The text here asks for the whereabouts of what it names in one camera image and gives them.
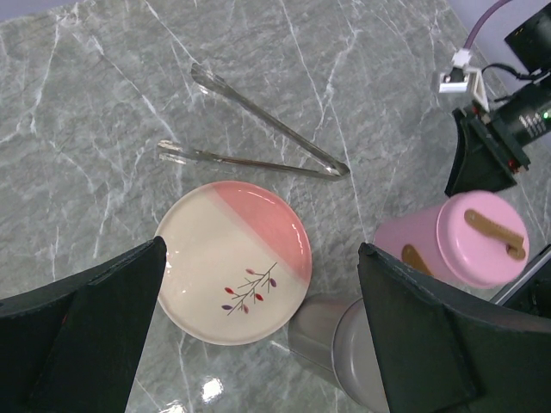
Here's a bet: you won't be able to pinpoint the aluminium rail frame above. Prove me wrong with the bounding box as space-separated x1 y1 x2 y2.
491 244 550 318

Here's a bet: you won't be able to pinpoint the grey cylindrical container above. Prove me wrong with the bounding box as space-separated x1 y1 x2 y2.
288 293 356 381

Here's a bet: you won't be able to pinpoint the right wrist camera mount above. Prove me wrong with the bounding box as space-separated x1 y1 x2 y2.
433 48 490 112

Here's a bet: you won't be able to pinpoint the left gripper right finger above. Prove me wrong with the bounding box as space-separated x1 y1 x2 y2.
358 243 550 412

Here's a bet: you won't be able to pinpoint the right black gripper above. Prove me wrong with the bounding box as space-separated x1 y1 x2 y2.
444 79 550 198

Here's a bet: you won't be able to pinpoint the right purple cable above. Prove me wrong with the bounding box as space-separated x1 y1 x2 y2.
464 0 513 51

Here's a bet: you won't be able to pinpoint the pink round lid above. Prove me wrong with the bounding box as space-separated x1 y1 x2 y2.
436 191 529 288

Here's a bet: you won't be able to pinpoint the pink cylindrical container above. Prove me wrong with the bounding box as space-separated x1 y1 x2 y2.
374 206 457 283

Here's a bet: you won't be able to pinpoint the metal tongs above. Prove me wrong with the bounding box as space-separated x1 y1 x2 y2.
157 62 351 182

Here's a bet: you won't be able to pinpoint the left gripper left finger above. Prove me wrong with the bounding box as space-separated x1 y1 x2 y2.
1 237 167 412

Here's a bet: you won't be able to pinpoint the grey round lid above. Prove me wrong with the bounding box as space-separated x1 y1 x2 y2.
332 299 389 412

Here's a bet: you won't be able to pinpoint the pink and cream plate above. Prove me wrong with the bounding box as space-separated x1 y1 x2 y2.
156 181 313 346

